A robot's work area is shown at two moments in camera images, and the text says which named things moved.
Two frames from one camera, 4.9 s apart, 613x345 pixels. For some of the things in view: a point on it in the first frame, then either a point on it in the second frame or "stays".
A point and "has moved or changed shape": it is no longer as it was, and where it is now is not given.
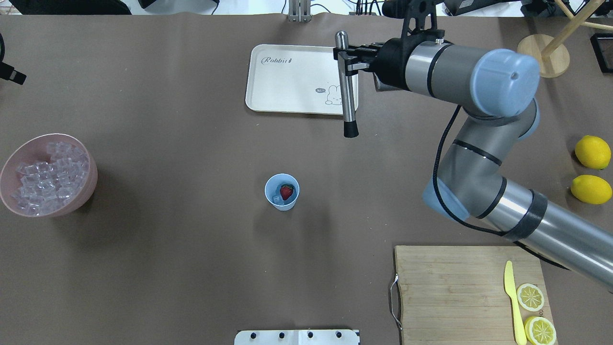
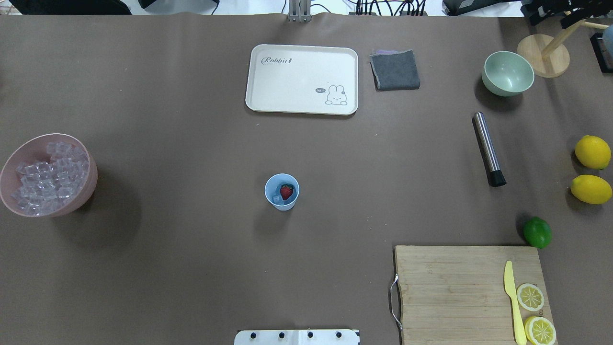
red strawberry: x=286 y=190 stays
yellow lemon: x=593 y=152 stays
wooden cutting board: x=457 y=295 stays
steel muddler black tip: x=347 y=88 has moved or changed shape
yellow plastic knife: x=520 y=332 stays
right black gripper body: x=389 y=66 to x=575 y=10
